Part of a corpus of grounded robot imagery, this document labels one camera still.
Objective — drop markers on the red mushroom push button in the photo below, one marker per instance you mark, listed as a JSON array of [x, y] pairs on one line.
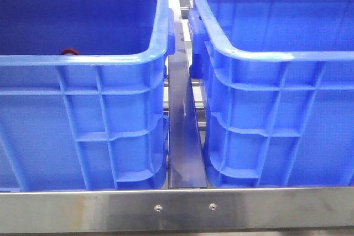
[[70, 51]]

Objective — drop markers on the left blue plastic bin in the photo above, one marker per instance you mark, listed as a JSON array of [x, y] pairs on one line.
[[93, 121]]

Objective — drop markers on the blue plastic bin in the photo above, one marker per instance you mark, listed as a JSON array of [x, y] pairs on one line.
[[93, 121], [277, 80]]

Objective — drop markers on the steel divider bar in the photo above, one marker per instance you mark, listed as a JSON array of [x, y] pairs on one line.
[[186, 165]]

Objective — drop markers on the right blue plastic bin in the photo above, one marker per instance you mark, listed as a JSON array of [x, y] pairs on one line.
[[277, 80]]

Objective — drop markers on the steel front rail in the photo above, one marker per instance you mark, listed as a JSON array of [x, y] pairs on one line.
[[190, 210]]

